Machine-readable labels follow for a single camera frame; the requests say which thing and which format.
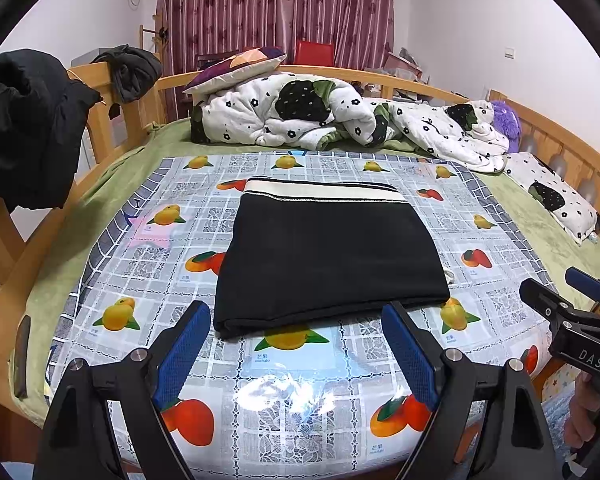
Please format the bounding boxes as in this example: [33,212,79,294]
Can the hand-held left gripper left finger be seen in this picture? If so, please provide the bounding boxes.
[34,300,213,480]

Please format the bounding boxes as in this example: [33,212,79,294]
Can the fruit print plastic mat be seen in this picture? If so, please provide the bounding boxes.
[45,152,553,480]

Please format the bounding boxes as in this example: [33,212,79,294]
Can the wooden coat rack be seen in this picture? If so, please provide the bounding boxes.
[139,10,168,123]

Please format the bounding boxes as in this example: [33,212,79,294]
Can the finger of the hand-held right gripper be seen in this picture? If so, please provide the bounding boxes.
[565,267,600,321]
[519,277,581,329]

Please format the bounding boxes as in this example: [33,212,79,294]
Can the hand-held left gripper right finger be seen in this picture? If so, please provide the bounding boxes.
[380,300,563,480]

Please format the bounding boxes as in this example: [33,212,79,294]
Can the red chair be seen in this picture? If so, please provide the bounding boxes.
[294,40,335,67]

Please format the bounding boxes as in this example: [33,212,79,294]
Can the dark flat device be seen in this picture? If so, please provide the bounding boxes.
[11,314,32,400]

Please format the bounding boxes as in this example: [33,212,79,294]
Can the small white floral pillow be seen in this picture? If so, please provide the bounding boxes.
[502,152,600,246]

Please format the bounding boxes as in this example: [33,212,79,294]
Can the black pants with white waistband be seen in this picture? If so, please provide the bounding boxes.
[213,176,451,339]

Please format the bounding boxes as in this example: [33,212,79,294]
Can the purple patterned pillow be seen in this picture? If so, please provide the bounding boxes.
[181,46,287,95]

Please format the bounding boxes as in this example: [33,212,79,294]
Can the green bed sheet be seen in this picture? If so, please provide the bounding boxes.
[7,122,600,413]

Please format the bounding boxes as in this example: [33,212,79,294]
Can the pile of storage boxes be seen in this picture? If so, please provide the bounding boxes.
[362,47,431,101]

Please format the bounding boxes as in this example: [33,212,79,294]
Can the dark grey garment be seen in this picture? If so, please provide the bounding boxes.
[91,44,163,105]

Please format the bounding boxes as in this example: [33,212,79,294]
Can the purple plush toy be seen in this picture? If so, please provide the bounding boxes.
[489,100,523,153]

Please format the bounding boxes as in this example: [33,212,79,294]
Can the wooden bed frame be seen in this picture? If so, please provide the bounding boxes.
[0,60,600,480]

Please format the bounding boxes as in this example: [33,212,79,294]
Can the maroon striped curtain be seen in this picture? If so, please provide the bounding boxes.
[156,0,396,78]

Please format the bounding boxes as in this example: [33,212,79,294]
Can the person's right hand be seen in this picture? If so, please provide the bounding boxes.
[562,372,600,454]

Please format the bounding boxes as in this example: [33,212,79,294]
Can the black jacket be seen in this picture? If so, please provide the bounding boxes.
[0,49,103,213]

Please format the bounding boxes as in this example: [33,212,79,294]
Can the blue star print cloth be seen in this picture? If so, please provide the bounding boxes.
[542,362,581,411]

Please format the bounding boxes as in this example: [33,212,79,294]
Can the white floral quilt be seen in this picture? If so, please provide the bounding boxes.
[190,74,511,175]

